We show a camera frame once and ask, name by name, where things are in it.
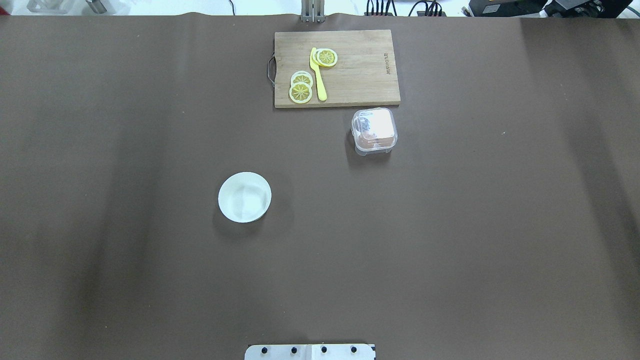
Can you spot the clear plastic egg box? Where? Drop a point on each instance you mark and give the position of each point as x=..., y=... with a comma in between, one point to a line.
x=374, y=131

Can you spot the white ceramic bowl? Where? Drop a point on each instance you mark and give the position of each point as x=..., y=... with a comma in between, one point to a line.
x=244, y=197

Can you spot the yellow plastic knife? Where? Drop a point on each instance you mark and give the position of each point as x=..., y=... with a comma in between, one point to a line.
x=321, y=90

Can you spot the bamboo cutting board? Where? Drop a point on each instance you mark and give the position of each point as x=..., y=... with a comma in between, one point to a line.
x=365, y=73

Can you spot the lemon slice far side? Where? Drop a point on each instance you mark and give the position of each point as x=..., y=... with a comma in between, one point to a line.
x=325, y=57

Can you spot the black usb hub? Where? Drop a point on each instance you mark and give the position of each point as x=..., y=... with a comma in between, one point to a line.
x=380, y=8

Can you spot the lemon slice handle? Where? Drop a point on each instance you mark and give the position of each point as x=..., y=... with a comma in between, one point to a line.
x=302, y=77
x=300, y=92

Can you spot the aluminium frame post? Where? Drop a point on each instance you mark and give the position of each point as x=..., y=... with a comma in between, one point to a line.
x=313, y=11

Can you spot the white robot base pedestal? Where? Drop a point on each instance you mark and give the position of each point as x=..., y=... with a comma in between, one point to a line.
x=320, y=351

